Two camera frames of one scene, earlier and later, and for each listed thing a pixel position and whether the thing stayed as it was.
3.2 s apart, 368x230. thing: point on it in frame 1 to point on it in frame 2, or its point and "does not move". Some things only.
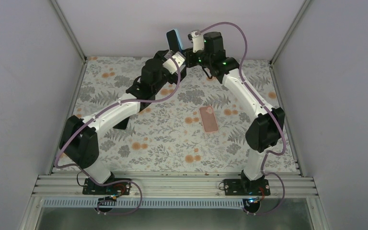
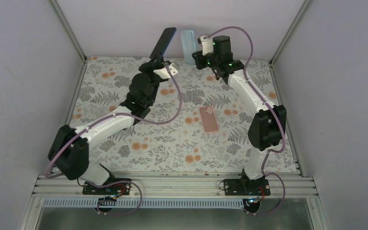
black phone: [175, 43] to [163, 41]
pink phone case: [208, 119] does not move
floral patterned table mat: [166, 134] does not move
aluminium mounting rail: [55, 186] does not move
